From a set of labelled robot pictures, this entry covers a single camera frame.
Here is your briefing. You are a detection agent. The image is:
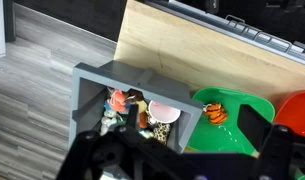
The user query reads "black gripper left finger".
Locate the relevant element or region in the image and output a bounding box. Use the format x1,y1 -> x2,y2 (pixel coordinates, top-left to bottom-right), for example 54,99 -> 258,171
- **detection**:
125,103 -> 141,132

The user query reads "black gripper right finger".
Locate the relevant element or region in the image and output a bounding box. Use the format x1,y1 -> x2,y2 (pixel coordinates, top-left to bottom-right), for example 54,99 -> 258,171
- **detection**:
236,103 -> 295,161

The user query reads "pink plush toy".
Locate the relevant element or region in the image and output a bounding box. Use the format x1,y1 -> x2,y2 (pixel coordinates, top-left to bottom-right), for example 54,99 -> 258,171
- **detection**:
108,88 -> 130,113

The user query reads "white bear plush blue body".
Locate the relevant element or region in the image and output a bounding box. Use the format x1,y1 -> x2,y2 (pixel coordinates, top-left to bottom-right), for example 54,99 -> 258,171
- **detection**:
99,109 -> 119,136

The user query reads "pink white round toy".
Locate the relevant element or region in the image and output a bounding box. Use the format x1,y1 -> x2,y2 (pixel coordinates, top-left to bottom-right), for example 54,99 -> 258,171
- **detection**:
147,99 -> 182,124

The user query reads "green plastic bowl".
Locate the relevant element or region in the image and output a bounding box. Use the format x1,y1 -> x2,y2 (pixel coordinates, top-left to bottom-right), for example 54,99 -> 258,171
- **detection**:
186,87 -> 276,157

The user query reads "leopard print plush toy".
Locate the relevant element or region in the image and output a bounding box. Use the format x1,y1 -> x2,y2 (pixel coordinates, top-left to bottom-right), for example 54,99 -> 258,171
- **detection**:
153,123 -> 172,145

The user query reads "orange striped tiger plush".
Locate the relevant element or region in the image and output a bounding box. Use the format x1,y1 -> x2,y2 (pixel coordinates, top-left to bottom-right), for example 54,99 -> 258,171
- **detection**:
203,102 -> 229,125

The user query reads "grey plastic bin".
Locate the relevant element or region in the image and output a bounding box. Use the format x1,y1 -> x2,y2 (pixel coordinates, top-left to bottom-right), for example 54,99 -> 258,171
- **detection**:
69,59 -> 205,180

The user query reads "red plastic bowl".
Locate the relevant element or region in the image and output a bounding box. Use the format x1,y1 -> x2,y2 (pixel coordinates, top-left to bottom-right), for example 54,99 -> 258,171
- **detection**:
273,89 -> 305,138

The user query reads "black work table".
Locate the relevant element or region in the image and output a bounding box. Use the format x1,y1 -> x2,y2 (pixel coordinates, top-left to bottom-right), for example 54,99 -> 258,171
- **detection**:
171,0 -> 305,48

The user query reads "metal drawer handle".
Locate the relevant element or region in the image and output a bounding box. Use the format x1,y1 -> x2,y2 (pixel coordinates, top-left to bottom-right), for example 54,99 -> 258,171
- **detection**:
225,14 -> 260,38
253,31 -> 293,53

